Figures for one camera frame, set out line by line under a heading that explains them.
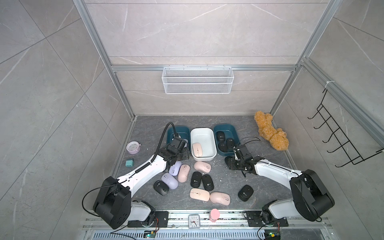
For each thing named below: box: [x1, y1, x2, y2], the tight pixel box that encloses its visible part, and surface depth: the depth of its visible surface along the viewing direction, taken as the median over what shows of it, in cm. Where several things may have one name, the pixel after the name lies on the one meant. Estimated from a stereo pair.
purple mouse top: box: [169, 161, 182, 176], surface depth 90 cm
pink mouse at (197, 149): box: [192, 142, 203, 158], surface depth 100 cm
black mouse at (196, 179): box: [190, 171, 202, 188], surface depth 86 cm
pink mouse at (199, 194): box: [189, 188, 210, 202], surface depth 82 cm
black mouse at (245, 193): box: [238, 184, 254, 202], surface depth 81 cm
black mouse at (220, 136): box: [216, 130, 226, 143], surface depth 106 cm
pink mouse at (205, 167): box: [193, 161, 212, 173], surface depth 91 cm
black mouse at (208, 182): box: [202, 174, 215, 192], surface depth 85 cm
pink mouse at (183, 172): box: [177, 164, 191, 183], surface depth 89 cm
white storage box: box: [190, 127, 217, 162], surface depth 106 cm
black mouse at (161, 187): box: [153, 180, 170, 196], surface depth 84 cm
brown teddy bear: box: [254, 111, 290, 151], surface depth 99 cm
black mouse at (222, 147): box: [218, 142, 228, 153], surface depth 100 cm
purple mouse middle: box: [161, 173, 179, 190], surface depth 86 cm
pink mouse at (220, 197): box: [209, 191, 231, 206], surface depth 80 cm
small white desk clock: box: [188, 214, 201, 230], surface depth 73 cm
